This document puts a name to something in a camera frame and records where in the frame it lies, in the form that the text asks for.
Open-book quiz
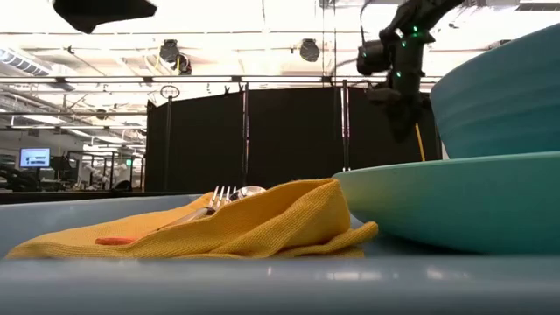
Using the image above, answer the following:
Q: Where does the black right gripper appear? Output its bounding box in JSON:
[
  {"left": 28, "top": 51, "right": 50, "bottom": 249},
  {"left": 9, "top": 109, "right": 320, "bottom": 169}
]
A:
[{"left": 367, "top": 32, "right": 434, "bottom": 144}]

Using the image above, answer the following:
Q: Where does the teal round plate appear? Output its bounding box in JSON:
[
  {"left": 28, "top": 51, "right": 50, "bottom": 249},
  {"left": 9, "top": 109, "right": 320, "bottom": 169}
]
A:
[{"left": 332, "top": 150, "right": 560, "bottom": 256}]

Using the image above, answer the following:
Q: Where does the blue bowl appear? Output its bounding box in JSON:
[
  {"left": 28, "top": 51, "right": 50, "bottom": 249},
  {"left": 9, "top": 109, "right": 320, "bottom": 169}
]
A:
[{"left": 430, "top": 24, "right": 560, "bottom": 159}]

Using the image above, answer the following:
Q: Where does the spoon with orange handle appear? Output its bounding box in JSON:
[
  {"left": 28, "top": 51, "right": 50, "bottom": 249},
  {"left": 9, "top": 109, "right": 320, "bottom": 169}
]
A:
[{"left": 227, "top": 185, "right": 268, "bottom": 203}]

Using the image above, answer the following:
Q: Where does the yellow cloth napkin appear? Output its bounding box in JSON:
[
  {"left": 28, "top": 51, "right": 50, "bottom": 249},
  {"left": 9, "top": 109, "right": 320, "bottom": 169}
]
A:
[{"left": 6, "top": 178, "right": 380, "bottom": 259}]

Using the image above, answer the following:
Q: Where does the blue plastic tray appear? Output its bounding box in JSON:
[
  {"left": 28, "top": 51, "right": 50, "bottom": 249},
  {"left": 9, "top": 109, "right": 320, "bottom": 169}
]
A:
[{"left": 0, "top": 192, "right": 560, "bottom": 315}]

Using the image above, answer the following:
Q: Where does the fork with orange handle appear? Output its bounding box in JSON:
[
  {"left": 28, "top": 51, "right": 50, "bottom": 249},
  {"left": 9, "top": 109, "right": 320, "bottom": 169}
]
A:
[{"left": 94, "top": 185, "right": 238, "bottom": 246}]

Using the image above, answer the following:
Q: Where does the black ceiling spotlight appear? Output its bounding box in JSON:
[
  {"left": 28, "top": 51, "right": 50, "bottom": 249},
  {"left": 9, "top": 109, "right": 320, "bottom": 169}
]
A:
[
  {"left": 299, "top": 38, "right": 321, "bottom": 63},
  {"left": 174, "top": 52, "right": 193, "bottom": 76},
  {"left": 159, "top": 38, "right": 180, "bottom": 64}
]

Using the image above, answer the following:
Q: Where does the lit computer monitor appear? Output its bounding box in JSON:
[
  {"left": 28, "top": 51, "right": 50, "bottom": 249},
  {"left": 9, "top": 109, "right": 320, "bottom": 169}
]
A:
[{"left": 19, "top": 147, "right": 52, "bottom": 169}]

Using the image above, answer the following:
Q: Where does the background workstation rig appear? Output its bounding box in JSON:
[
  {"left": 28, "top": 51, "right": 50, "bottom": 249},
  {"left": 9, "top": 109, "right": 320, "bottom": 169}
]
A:
[{"left": 65, "top": 150, "right": 145, "bottom": 192}]

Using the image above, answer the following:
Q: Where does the black background chair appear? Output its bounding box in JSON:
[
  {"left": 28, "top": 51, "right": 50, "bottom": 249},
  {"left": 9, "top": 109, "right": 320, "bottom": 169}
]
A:
[{"left": 0, "top": 164, "right": 40, "bottom": 193}]

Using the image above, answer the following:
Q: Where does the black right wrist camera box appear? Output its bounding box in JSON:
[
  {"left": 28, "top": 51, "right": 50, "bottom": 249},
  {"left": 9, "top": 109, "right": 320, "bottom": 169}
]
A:
[{"left": 356, "top": 39, "right": 394, "bottom": 76}]

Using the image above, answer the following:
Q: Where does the black pole with ring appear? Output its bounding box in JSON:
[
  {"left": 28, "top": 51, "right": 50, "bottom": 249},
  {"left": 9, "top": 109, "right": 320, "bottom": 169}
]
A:
[{"left": 159, "top": 84, "right": 181, "bottom": 193}]

